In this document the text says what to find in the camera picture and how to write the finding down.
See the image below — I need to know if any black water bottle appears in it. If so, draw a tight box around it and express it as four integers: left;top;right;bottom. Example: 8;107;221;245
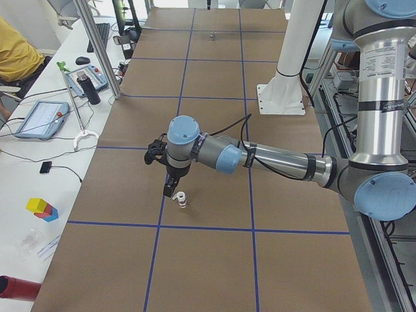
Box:
77;71;101;105

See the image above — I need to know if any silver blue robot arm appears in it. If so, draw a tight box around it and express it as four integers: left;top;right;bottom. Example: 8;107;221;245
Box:
161;1;415;221

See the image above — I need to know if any near blue teach pendant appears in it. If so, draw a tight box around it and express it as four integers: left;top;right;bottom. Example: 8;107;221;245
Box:
14;101;70;139

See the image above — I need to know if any person in yellow shirt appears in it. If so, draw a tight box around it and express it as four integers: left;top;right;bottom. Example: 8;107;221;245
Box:
0;16;53;118

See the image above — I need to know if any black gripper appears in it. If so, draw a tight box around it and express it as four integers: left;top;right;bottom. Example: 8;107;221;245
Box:
163;164;189;197

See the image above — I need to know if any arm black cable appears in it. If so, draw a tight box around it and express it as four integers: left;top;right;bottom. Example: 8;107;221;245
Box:
206;113;358;181

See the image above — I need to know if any red cylinder tube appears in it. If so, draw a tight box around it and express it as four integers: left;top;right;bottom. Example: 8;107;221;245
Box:
1;276;42;302

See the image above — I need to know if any red toy block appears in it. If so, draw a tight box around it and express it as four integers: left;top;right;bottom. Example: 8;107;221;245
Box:
34;203;53;219

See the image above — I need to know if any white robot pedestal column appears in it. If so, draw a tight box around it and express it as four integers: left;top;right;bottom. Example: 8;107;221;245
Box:
257;0;326;116

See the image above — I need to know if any black keyboard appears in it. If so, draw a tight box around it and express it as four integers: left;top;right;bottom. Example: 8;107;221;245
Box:
86;23;111;53

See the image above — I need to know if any black computer mouse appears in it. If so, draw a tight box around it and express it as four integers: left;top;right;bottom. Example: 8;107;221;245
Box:
75;56;90;65

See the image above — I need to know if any aluminium frame post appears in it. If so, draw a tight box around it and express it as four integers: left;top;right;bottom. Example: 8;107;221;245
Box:
73;0;121;99

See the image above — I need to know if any far blue teach pendant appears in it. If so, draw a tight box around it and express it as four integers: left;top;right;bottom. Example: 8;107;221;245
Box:
64;64;109;98

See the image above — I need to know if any yellow toy block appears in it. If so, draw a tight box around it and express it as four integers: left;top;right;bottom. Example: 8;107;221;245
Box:
26;198;47;213

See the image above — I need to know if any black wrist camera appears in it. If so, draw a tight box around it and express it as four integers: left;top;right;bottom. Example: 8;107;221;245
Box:
144;139;168;166

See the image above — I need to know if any white PPR ball valve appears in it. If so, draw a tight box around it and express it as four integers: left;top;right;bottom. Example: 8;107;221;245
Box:
172;191;187;209

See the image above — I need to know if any blue toy block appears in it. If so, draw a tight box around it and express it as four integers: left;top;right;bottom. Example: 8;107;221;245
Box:
42;207;59;222

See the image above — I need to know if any small black puck device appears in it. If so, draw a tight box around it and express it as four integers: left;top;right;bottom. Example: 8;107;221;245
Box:
40;161;52;174

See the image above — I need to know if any blue teach pendant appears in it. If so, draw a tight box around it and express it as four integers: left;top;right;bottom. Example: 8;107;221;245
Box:
64;64;109;98
14;101;70;139

